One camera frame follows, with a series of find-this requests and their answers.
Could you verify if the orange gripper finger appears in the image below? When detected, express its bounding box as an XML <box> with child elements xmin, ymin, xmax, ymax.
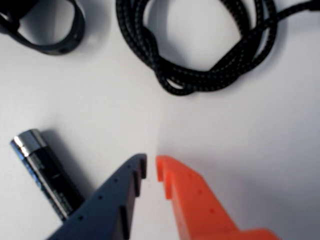
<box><xmin>155</xmin><ymin>155</ymin><xmax>282</xmax><ymax>240</ymax></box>

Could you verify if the black wrist strap band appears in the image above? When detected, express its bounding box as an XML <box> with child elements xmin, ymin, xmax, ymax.
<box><xmin>0</xmin><ymin>0</ymin><xmax>86</xmax><ymax>56</ymax></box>

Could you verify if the black braided cable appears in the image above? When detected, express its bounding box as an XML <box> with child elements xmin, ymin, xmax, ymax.
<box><xmin>116</xmin><ymin>0</ymin><xmax>320</xmax><ymax>97</ymax></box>

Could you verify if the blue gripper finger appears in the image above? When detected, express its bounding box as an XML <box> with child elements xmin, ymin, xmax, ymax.
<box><xmin>46</xmin><ymin>153</ymin><xmax>148</xmax><ymax>240</ymax></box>

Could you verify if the black cylindrical battery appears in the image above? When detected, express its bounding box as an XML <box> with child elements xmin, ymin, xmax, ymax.
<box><xmin>10</xmin><ymin>128</ymin><xmax>85</xmax><ymax>221</ymax></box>

